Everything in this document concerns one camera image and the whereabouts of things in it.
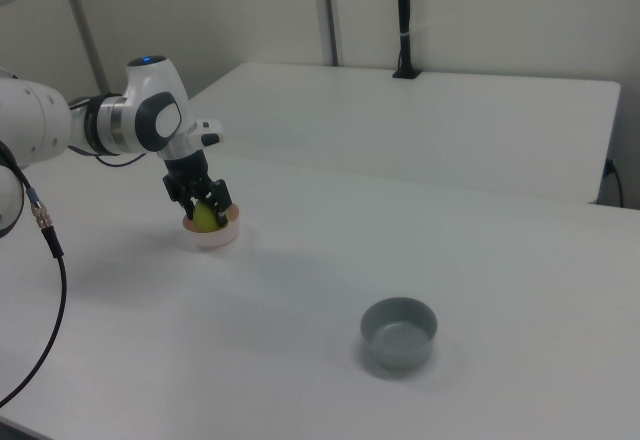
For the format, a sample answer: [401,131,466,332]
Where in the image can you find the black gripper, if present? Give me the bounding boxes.
[161,151,234,226]

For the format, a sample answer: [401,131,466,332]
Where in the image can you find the green yellow pear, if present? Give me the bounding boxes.
[193,200,220,233]

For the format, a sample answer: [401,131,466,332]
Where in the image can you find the pink plastic bowl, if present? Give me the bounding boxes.
[181,201,242,249]

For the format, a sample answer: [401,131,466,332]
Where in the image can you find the grey plastic bowl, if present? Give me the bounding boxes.
[360,296,440,369]

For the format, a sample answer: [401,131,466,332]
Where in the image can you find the white side table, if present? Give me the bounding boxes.
[187,62,622,206]

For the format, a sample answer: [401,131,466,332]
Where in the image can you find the black cable with metal connector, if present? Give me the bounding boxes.
[0,139,68,407]

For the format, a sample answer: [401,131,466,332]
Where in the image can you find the grey partition frame post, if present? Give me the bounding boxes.
[312,0,347,68]
[53,0,112,96]

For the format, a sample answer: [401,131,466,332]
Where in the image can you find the black camera stand pole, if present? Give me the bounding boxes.
[391,0,422,80]

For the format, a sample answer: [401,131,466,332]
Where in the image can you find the thin black wall cable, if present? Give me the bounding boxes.
[603,157,625,207]

